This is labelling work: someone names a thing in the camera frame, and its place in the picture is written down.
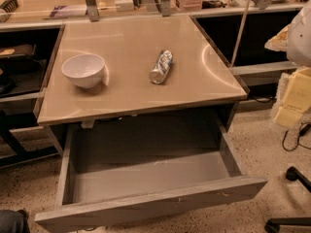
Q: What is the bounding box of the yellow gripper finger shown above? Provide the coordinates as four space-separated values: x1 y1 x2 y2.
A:
264 26 289 51
273 67 311 128

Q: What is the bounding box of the silver blue redbull can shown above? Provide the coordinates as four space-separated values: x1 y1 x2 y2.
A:
149 50 173 84

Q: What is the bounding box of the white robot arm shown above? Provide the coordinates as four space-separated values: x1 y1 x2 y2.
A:
264 1 311 128

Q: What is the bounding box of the open grey top drawer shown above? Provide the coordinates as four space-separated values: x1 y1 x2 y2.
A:
35 108 267 233

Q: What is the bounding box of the black office chair base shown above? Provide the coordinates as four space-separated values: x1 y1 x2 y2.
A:
264 166 311 233

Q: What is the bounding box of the white ceramic bowl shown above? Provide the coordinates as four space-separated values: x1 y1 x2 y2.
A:
61 53 105 88

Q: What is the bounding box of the purple white paper packet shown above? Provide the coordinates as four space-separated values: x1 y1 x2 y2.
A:
50 5 87 18

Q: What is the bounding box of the black hair brush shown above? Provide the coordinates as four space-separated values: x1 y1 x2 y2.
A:
0 0 18 22

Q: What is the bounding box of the dark shoe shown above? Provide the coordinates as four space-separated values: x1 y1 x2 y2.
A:
0 210 30 233

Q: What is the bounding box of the black cable on floor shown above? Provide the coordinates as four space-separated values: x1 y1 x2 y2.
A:
281 122 311 152

